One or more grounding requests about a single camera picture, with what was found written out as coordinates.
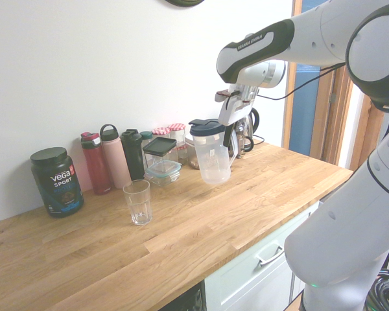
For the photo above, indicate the black shaker bottle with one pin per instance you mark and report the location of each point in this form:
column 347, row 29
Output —
column 133, row 155

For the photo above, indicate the glass french press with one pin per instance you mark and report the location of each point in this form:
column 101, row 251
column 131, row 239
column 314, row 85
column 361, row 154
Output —
column 246, row 133

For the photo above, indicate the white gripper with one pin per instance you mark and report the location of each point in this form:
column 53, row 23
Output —
column 235, row 113

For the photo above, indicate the dark round wall object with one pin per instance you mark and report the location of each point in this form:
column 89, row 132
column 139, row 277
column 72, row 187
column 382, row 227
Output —
column 184, row 2

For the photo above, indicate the dark red water bottle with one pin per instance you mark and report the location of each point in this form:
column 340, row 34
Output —
column 95, row 168

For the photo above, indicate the white cabinet drawer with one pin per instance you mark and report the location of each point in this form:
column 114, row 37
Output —
column 246, row 285

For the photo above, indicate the jar with green lid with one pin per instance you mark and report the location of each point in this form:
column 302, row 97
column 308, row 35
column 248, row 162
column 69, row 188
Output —
column 146, row 136

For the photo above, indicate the glass container with teal lid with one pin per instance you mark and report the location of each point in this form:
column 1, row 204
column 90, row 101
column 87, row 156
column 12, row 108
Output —
column 163, row 176

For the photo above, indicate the clear pitcher with blue lid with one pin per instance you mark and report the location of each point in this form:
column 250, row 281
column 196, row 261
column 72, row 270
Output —
column 212, row 162

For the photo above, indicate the wooden door frame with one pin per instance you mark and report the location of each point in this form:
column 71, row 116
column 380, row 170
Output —
column 340, row 107

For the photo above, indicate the square container with black lid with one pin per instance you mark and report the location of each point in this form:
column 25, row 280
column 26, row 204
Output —
column 160, row 147

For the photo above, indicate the black dishwasher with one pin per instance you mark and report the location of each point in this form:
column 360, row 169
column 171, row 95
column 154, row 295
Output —
column 188, row 298

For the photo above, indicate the clear drinking glass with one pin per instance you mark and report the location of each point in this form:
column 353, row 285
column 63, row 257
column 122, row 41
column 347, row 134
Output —
column 138, row 204

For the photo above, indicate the jar with red checkered lid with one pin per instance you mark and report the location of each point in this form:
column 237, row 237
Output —
column 177, row 133
column 161, row 132
column 182, row 155

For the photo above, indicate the blue door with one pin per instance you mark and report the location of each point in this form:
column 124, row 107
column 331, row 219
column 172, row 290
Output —
column 303, row 110

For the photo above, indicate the pink water bottle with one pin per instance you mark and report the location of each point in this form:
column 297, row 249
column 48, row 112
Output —
column 115, row 162

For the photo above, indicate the black Vega protein tub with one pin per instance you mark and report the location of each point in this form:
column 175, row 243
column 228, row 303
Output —
column 58, row 184

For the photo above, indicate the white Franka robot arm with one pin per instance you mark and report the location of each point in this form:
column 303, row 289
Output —
column 343, row 226

